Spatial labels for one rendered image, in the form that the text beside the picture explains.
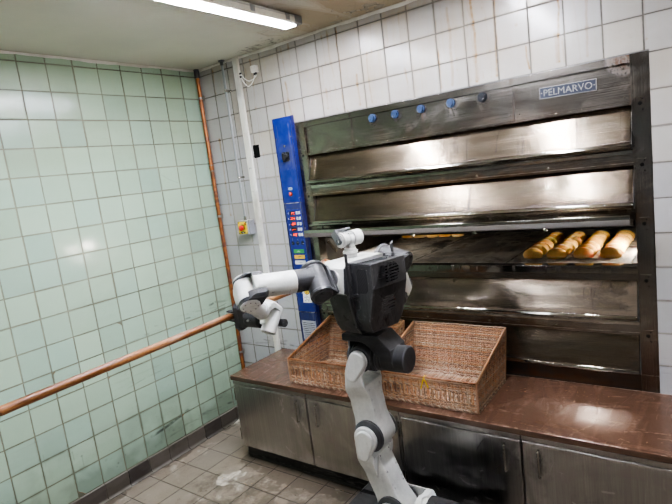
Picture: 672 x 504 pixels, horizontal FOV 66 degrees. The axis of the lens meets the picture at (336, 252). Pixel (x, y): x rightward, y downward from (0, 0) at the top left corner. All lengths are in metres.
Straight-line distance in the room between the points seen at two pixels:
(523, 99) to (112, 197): 2.41
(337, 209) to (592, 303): 1.52
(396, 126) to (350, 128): 0.31
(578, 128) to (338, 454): 2.08
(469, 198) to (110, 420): 2.49
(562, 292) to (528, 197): 0.50
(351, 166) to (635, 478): 2.07
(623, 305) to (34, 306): 2.99
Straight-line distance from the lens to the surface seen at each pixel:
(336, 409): 2.97
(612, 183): 2.69
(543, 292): 2.84
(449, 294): 3.00
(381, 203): 3.09
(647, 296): 2.75
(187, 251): 3.79
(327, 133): 3.29
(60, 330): 3.35
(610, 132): 2.66
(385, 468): 2.46
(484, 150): 2.80
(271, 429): 3.39
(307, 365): 3.04
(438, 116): 2.92
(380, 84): 3.07
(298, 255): 3.48
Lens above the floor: 1.76
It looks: 9 degrees down
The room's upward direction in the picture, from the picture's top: 7 degrees counter-clockwise
